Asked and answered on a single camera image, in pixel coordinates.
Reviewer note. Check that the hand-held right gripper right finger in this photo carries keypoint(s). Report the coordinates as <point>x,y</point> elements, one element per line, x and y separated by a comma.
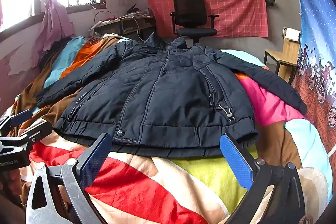
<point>236,161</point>

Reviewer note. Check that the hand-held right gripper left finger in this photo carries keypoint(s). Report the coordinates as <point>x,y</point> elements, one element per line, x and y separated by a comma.
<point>95,158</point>

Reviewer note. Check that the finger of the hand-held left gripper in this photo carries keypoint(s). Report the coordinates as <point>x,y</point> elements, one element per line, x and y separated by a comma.
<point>36,130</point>
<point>22,116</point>

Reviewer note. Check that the dark navy padded jacket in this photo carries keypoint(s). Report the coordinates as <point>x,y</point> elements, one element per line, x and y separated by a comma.
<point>162,87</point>

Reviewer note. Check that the dark cloth pile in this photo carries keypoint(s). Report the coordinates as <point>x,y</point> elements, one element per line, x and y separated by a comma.
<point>56,49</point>

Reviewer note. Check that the pink curtain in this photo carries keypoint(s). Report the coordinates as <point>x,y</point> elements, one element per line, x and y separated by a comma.
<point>55,24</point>

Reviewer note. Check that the small wooden table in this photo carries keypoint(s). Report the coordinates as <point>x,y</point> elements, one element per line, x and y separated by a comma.
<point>288,53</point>

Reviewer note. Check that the wooden desk with shelves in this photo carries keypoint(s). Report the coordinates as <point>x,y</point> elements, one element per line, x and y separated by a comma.
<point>126,27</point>

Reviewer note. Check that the white paper sheet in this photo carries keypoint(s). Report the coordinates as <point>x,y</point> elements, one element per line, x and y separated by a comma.
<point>292,34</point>

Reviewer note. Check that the pile of books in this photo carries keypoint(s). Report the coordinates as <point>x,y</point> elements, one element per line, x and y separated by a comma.
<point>136,15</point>

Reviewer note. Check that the black stapler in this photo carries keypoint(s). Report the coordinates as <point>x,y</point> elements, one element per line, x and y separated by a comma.
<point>132,8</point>

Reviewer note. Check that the black office chair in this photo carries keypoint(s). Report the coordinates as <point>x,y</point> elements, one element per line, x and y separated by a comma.
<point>189,12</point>

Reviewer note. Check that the green hanging ornament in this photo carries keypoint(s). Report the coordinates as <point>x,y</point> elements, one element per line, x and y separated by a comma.
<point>269,1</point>

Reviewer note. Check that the red checked wall cloth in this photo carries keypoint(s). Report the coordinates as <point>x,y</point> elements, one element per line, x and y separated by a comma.
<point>236,8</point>

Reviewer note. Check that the blue printed wall cloth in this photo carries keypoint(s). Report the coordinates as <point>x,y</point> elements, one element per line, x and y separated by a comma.
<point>315,16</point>

